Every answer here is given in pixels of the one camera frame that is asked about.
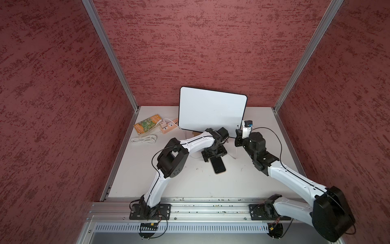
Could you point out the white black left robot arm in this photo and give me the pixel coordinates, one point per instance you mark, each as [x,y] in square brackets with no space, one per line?
[170,162]

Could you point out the white board black frame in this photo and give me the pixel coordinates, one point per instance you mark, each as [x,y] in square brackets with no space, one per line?
[200,109]

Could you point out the orange paperback book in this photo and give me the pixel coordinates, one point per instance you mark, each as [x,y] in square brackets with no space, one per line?
[148,124]

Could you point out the pink power strip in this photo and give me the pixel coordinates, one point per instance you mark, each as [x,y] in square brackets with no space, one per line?
[171,125]

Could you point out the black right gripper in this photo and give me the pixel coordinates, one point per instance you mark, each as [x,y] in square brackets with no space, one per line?
[237,142]

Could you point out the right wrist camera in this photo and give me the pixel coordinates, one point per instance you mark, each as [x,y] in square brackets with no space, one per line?
[247,127]

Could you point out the aluminium corner post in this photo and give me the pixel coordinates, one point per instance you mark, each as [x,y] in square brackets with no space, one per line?
[99,28]
[319,32]

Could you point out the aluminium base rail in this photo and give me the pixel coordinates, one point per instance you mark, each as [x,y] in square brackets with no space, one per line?
[182,209]

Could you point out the wooden board stand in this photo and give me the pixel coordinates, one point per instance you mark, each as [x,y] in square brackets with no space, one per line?
[195,134]

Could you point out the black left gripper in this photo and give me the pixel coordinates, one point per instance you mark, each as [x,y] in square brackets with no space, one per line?
[206,154]

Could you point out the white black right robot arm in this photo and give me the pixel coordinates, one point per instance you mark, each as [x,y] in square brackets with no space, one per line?
[325,209]

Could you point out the aluminium right corner post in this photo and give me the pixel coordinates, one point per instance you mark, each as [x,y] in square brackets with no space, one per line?
[319,32]

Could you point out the black phone pink case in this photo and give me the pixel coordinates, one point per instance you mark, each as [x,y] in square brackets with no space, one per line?
[218,165]

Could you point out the pink USB charger adapter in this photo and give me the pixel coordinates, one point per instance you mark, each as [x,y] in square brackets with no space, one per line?
[163,124]

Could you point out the aluminium left corner post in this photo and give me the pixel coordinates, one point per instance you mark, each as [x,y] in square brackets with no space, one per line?
[99,28]

